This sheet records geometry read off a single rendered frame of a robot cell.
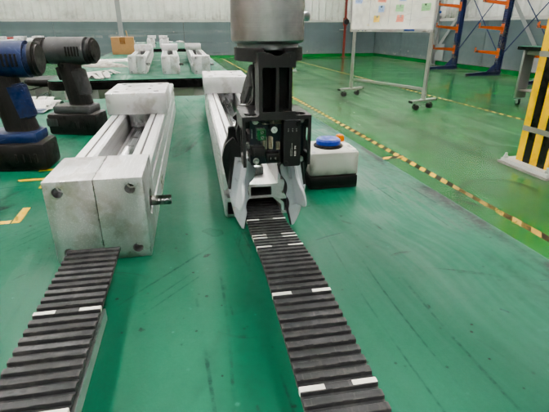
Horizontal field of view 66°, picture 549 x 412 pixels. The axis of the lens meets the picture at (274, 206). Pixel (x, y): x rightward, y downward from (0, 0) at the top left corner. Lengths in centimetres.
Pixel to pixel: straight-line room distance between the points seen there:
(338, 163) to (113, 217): 35
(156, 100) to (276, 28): 47
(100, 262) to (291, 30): 29
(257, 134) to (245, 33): 10
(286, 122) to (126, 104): 49
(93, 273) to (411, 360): 28
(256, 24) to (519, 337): 36
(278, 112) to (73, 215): 24
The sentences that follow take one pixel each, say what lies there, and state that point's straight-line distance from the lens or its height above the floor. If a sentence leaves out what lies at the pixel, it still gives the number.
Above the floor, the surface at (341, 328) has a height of 81.
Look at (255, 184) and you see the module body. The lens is 57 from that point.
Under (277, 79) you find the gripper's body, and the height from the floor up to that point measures 97.
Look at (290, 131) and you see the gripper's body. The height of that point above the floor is 92.
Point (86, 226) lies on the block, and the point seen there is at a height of 82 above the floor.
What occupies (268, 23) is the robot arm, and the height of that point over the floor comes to 102.
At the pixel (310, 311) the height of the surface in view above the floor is 81.
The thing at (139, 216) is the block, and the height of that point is 83.
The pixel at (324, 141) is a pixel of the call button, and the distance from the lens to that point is 68.
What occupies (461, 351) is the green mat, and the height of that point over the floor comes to 78.
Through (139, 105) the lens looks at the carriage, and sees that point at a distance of 87.
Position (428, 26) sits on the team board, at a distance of 605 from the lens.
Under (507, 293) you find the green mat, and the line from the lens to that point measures 48.
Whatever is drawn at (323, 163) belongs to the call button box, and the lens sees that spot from 67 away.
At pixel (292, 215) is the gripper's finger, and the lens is 53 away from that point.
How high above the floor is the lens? 102
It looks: 23 degrees down
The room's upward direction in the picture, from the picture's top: straight up
